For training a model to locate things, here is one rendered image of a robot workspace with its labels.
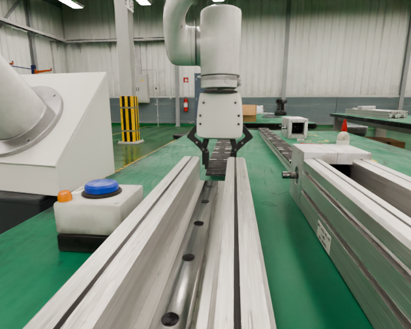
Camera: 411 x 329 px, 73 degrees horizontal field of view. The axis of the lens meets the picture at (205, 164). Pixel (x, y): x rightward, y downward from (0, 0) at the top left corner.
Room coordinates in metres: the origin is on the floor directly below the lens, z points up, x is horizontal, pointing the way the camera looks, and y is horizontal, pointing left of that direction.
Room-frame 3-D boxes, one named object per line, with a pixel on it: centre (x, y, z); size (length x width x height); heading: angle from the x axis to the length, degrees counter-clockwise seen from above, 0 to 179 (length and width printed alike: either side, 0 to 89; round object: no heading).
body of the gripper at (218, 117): (0.62, -0.03, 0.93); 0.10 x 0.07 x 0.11; 84
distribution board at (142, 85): (11.68, 2.55, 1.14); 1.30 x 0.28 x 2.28; 82
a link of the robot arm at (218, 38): (0.62, -0.03, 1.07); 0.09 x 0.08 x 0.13; 89
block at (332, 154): (0.46, -0.19, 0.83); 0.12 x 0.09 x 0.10; 84
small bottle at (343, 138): (0.89, -0.45, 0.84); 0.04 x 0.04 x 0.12
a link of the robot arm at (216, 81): (0.62, -0.03, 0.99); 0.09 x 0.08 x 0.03; 84
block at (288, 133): (1.38, -0.44, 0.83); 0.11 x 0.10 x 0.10; 86
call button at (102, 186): (0.33, 0.13, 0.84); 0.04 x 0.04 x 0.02
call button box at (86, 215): (0.33, 0.12, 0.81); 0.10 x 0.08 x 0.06; 84
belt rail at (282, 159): (1.09, -0.27, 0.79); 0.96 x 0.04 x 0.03; 174
